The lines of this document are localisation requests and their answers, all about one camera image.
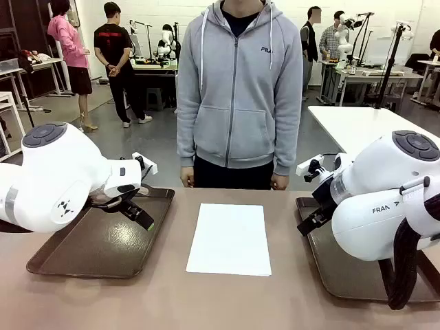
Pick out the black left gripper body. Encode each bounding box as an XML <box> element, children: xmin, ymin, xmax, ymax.
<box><xmin>88</xmin><ymin>184</ymin><xmax>141</xmax><ymax>210</ymax></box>

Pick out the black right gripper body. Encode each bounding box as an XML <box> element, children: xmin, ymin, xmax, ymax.
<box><xmin>311</xmin><ymin>175</ymin><xmax>340</xmax><ymax>209</ymax></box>

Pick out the brown plastic serving tray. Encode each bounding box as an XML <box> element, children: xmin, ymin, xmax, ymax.
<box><xmin>295</xmin><ymin>196</ymin><xmax>440</xmax><ymax>304</ymax></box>
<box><xmin>26</xmin><ymin>184</ymin><xmax>176</xmax><ymax>280</ymax></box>

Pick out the person in grey hoodie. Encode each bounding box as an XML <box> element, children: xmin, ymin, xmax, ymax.
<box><xmin>175</xmin><ymin>0</ymin><xmax>304</xmax><ymax>190</ymax></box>

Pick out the person's left hand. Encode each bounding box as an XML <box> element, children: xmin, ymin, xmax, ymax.
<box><xmin>270</xmin><ymin>173</ymin><xmax>289</xmax><ymax>191</ymax></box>

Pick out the person in pink hoodie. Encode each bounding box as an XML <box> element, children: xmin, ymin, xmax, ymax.
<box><xmin>47</xmin><ymin>0</ymin><xmax>99</xmax><ymax>133</ymax></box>

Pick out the white desk with clutter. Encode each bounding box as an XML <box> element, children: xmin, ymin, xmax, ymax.
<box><xmin>0</xmin><ymin>56</ymin><xmax>72</xmax><ymax>101</ymax></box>

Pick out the person's right hand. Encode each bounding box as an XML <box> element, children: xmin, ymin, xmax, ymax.
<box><xmin>179</xmin><ymin>166</ymin><xmax>196</xmax><ymax>189</ymax></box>

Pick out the background workbench desk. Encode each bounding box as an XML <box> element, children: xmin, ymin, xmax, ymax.
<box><xmin>129</xmin><ymin>57</ymin><xmax>179</xmax><ymax>108</ymax></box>

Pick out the person in black t-shirt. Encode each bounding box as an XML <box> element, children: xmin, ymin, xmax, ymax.
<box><xmin>93</xmin><ymin>1</ymin><xmax>153</xmax><ymax>129</ymax></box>

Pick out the person in black vest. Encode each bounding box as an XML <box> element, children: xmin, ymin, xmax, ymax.
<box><xmin>299</xmin><ymin>5</ymin><xmax>322</xmax><ymax>102</ymax></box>

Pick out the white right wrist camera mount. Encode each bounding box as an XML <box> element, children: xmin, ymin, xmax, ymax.
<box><xmin>295</xmin><ymin>155</ymin><xmax>326</xmax><ymax>184</ymax></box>

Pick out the white A4 paper stack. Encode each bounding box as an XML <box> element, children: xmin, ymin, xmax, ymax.
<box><xmin>186</xmin><ymin>203</ymin><xmax>272</xmax><ymax>277</ymax></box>

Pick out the grey plastic stool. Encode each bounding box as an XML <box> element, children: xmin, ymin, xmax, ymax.
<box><xmin>145</xmin><ymin>87</ymin><xmax>165</xmax><ymax>111</ymax></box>

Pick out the background grey work table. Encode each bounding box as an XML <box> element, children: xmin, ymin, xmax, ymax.
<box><xmin>320</xmin><ymin>60</ymin><xmax>425</xmax><ymax>107</ymax></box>

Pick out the black camera tripod pole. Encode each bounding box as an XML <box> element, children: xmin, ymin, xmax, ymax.
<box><xmin>373</xmin><ymin>23</ymin><xmax>407</xmax><ymax>110</ymax></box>

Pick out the small white side table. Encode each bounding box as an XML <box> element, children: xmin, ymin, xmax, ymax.
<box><xmin>0</xmin><ymin>91</ymin><xmax>26</xmax><ymax>163</ymax></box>

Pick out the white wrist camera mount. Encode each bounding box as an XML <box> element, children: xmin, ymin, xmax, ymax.
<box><xmin>131</xmin><ymin>151</ymin><xmax>159</xmax><ymax>178</ymax></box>
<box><xmin>295</xmin><ymin>155</ymin><xmax>326</xmax><ymax>184</ymax></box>

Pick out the person in plaid shirt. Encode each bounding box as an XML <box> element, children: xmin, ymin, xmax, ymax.
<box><xmin>318</xmin><ymin>10</ymin><xmax>349</xmax><ymax>63</ymax></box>

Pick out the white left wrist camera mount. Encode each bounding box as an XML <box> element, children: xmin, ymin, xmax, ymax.
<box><xmin>131</xmin><ymin>151</ymin><xmax>159</xmax><ymax>178</ymax></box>

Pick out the person in dark clothes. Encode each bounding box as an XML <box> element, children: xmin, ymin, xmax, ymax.
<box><xmin>429</xmin><ymin>32</ymin><xmax>440</xmax><ymax>63</ymax></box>

